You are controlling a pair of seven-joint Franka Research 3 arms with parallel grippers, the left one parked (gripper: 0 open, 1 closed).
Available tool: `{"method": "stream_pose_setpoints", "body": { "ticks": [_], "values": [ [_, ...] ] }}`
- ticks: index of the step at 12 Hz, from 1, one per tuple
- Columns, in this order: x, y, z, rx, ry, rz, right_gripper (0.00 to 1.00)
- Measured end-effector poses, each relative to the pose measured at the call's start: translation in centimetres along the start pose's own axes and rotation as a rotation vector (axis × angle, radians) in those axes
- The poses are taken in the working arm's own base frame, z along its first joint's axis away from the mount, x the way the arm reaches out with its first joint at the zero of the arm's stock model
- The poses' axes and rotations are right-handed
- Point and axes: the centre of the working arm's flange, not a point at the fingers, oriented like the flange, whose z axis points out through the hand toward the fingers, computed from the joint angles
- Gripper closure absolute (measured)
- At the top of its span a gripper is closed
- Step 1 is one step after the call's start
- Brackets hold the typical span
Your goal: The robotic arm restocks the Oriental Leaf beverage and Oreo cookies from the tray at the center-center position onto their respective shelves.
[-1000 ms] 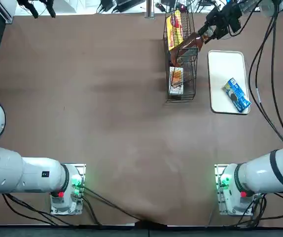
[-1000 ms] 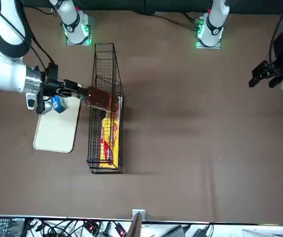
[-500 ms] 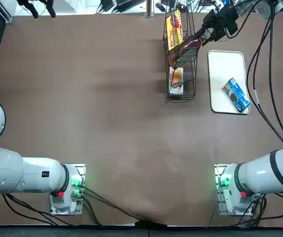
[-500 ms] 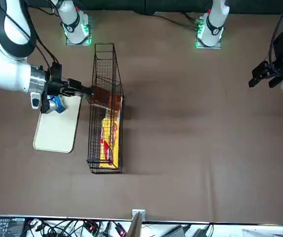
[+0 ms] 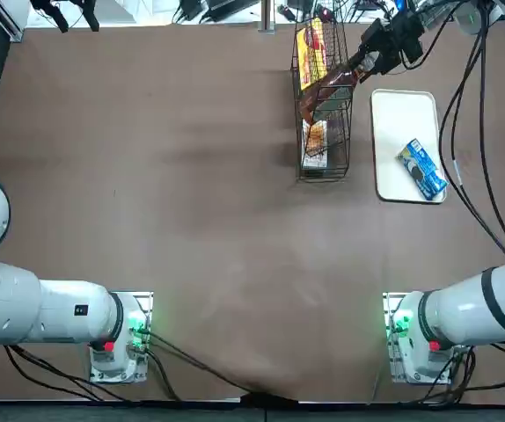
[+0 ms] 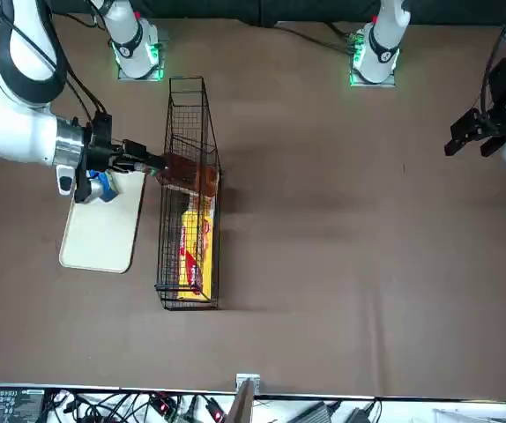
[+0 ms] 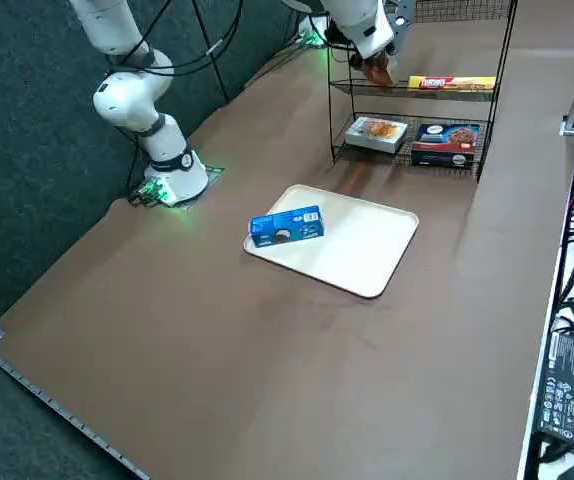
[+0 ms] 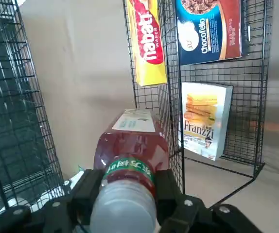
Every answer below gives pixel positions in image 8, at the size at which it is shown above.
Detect white Franzzi biscuit box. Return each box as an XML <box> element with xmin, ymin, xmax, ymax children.
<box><xmin>178</xmin><ymin>82</ymin><xmax>234</xmax><ymax>161</ymax></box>

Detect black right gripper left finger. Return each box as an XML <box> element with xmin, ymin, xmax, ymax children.
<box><xmin>0</xmin><ymin>169</ymin><xmax>104</xmax><ymax>233</ymax></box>

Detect Chocofello cookie box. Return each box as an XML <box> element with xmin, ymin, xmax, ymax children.
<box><xmin>174</xmin><ymin>0</ymin><xmax>249</xmax><ymax>66</ymax></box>

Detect amber tea bottle white cap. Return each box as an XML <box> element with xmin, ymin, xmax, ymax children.
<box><xmin>88</xmin><ymin>108</ymin><xmax>171</xmax><ymax>233</ymax></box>

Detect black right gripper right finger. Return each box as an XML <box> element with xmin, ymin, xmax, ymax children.
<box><xmin>155</xmin><ymin>169</ymin><xmax>264</xmax><ymax>233</ymax></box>

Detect yellow Nabati wafer box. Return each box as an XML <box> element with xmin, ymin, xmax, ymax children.
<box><xmin>126</xmin><ymin>0</ymin><xmax>168</xmax><ymax>87</ymax></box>

